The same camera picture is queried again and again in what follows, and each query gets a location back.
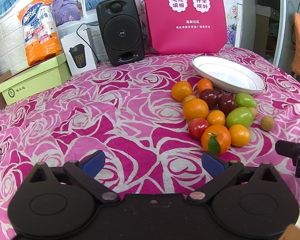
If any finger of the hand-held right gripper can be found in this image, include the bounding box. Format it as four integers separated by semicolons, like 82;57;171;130
275;140;300;159

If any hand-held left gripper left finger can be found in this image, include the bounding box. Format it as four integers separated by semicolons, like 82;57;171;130
23;150;120;204

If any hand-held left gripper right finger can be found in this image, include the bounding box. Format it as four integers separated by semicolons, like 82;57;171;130
187;151;285;204

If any orange with green leaf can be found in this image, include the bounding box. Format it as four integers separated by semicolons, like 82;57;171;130
201;124;232;155

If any yellow-orange citrus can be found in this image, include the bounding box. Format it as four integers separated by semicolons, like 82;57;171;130
229;124;251;147

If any small orange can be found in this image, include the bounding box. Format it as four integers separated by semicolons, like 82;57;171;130
206;110;226;126
197;78;213;93

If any large green fruit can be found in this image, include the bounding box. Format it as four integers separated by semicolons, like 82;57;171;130
225;107;254;128

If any large round orange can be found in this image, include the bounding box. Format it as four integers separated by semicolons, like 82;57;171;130
182;98;210;122

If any dark red plum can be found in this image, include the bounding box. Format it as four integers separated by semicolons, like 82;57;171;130
199;89;219;110
217;94;237;117

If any red yellow apple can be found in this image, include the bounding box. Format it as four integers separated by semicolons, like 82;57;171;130
182;94;198;105

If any large yellow-orange orange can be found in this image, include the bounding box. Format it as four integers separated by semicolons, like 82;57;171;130
171;81;193;102

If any white oval plate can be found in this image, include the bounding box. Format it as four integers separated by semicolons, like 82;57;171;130
192;56;266;94

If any person's left hand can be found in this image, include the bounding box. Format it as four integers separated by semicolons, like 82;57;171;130
281;225;300;240

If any pink rose tablecloth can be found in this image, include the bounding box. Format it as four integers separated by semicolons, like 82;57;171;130
0;46;300;240

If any green shoe box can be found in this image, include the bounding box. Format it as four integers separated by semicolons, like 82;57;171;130
0;52;72;105

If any white cup box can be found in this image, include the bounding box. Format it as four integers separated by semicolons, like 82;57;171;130
60;34;97;77

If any orange paper cup package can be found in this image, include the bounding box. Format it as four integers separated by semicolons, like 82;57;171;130
17;0;63;67

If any pink tote bag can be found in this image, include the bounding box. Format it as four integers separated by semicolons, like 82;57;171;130
141;0;228;55

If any black speaker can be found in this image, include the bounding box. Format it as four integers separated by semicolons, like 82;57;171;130
96;0;145;67

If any purple bedding poster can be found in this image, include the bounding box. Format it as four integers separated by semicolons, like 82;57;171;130
32;0;85;39

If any black cable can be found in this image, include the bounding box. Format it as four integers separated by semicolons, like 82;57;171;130
76;23;102;64

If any white door frame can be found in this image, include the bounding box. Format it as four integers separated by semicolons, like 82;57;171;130
235;0;295;63

